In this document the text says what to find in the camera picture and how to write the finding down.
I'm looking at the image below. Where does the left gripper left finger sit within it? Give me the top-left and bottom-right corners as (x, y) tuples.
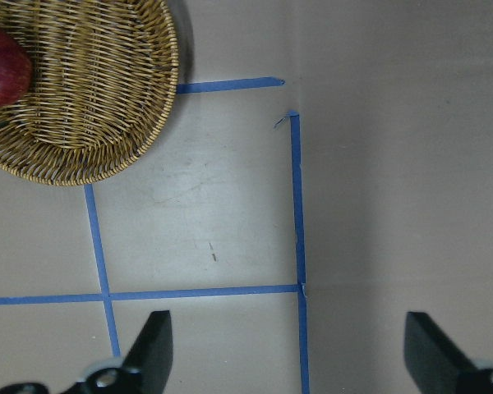
(0, 309), (175, 394)

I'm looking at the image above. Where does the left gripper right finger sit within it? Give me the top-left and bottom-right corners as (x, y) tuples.
(403, 311), (493, 394)

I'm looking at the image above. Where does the woven wicker basket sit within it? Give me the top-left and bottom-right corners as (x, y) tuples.
(0, 1), (179, 186)

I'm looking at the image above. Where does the dark red basket apple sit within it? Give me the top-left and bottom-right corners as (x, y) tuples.
(0, 28), (33, 107)

